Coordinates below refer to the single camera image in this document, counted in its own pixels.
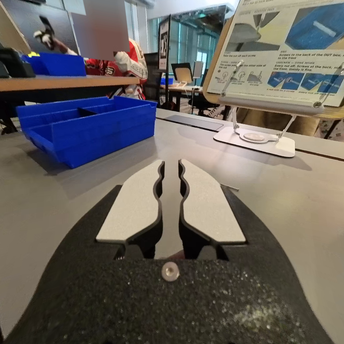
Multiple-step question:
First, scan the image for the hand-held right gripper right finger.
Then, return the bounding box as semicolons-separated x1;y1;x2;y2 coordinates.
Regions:
178;159;247;260

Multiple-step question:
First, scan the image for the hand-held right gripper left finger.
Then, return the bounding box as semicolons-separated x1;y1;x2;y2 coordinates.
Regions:
95;160;165;260

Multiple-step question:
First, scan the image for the blue divided plastic bin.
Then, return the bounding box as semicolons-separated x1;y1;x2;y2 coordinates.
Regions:
16;96;158;170

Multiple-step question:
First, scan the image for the white board stand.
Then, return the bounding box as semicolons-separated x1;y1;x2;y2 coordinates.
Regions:
213;96;326;158

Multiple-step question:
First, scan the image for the black tablet on stand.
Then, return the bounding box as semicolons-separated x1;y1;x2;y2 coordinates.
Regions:
171;62;193;88

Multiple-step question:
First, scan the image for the wooden background table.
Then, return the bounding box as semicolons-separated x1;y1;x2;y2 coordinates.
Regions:
0;75;141;104

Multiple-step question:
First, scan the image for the black white marker sign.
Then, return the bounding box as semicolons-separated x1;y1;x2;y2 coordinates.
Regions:
157;14;172;72

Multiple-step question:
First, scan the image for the printed instruction board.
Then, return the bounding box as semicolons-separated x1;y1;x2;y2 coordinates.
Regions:
202;0;344;108

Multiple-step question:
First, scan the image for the tan wooden board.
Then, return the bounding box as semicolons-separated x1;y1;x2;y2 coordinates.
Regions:
0;3;32;55

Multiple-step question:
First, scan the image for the black camera equipment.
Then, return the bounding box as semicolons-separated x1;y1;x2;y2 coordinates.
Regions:
0;48;36;79

